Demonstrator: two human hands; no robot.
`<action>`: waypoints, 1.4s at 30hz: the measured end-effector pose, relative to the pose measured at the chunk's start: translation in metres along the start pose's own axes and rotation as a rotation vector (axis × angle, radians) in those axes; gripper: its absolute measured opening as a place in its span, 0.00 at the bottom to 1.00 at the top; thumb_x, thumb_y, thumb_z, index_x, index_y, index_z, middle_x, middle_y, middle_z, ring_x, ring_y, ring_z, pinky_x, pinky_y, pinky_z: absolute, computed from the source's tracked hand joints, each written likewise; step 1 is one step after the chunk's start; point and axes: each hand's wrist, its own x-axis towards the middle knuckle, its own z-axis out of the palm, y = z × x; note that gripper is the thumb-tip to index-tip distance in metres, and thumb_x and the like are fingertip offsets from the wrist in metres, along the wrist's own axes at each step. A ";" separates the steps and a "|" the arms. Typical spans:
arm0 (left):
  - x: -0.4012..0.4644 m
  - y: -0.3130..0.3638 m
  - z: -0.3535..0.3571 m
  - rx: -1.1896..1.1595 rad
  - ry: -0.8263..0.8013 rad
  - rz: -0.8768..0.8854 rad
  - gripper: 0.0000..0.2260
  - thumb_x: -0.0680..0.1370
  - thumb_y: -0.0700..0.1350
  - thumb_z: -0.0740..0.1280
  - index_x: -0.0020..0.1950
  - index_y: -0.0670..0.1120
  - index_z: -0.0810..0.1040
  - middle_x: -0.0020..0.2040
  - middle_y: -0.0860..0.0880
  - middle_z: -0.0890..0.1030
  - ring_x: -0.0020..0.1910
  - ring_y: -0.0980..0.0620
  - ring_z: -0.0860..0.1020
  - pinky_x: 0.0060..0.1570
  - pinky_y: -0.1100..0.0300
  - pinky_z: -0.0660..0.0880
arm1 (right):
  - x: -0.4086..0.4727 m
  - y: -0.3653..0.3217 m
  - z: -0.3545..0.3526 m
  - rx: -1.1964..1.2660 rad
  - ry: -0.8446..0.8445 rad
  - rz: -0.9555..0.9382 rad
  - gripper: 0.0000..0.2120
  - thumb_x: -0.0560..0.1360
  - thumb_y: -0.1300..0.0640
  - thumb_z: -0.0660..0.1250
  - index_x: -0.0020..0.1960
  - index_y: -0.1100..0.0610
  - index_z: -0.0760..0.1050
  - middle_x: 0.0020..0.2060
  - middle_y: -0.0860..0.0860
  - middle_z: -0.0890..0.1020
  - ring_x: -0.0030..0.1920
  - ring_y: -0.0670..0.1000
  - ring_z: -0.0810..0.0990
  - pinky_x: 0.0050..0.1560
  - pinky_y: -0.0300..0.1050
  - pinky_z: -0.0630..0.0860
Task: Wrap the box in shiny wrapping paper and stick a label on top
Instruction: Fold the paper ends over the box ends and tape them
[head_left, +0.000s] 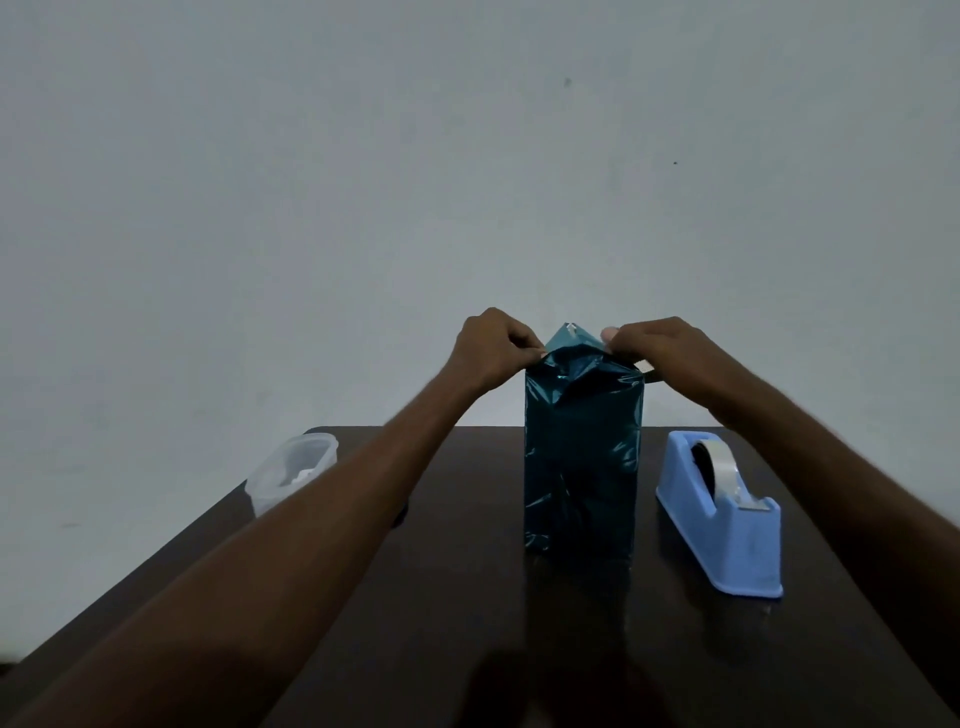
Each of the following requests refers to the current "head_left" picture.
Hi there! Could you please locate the blue tape dispenser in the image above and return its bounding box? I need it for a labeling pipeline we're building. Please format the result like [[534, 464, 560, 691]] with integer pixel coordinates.
[[656, 430, 784, 600]]

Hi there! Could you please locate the person's left hand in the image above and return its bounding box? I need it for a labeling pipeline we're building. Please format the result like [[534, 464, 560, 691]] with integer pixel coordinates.
[[444, 307, 548, 396]]

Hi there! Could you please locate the clear plastic container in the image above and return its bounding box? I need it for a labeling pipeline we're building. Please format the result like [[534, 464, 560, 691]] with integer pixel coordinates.
[[245, 432, 340, 519]]

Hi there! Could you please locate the person's left forearm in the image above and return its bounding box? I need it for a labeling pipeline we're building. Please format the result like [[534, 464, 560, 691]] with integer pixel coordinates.
[[7, 367, 481, 728]]

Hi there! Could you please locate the clear tape roll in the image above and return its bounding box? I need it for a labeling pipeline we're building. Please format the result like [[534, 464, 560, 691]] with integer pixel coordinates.
[[690, 438, 755, 507]]

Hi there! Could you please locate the person's right hand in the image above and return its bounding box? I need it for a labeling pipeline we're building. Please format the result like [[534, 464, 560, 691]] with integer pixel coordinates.
[[600, 316, 740, 410]]

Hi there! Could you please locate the person's right forearm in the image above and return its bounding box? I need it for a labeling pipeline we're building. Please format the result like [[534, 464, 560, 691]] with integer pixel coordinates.
[[708, 367, 960, 695]]

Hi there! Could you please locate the teal gift box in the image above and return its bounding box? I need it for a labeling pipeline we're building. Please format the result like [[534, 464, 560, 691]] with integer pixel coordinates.
[[523, 322, 646, 560]]

